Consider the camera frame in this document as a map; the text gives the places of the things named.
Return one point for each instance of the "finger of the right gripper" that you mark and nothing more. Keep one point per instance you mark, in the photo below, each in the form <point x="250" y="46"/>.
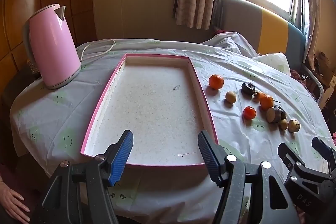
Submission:
<point x="327" y="152"/>
<point x="291" y="160"/>

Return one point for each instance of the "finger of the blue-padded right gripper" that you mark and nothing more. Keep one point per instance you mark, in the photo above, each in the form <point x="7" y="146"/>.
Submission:
<point x="214" y="157"/>

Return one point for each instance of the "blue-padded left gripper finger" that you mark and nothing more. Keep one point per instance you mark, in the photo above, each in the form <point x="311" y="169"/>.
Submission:
<point x="116" y="157"/>

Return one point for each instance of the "small tan round fruit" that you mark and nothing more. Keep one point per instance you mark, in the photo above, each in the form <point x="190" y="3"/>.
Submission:
<point x="283" y="125"/>

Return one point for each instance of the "red cherry tomato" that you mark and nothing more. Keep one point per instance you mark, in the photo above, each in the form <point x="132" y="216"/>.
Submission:
<point x="249" y="113"/>

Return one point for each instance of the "tan round longan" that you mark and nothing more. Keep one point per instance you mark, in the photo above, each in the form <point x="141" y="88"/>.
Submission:
<point x="231" y="97"/>

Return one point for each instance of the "large orange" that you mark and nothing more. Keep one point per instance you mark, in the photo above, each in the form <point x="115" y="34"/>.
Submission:
<point x="216" y="82"/>

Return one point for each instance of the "person's left hand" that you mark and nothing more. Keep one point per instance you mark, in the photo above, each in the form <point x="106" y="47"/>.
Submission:
<point x="12" y="202"/>

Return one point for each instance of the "white patterned tablecloth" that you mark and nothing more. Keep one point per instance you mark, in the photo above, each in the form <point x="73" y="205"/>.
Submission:
<point x="52" y="123"/>

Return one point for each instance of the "small orange carrot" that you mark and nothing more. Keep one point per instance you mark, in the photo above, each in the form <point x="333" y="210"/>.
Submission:
<point x="258" y="95"/>

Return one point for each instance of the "dark round purple fruit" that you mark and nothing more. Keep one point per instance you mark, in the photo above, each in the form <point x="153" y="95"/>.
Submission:
<point x="248" y="88"/>

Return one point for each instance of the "pink-rimmed white tray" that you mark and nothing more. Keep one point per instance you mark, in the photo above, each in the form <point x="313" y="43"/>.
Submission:
<point x="160" y="99"/>

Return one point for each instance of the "grey yellow blue headboard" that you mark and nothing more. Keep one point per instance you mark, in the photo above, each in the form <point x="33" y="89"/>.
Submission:
<point x="264" y="30"/>

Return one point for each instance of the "pink electric kettle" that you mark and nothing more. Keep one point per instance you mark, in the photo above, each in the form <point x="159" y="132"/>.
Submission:
<point x="50" y="47"/>

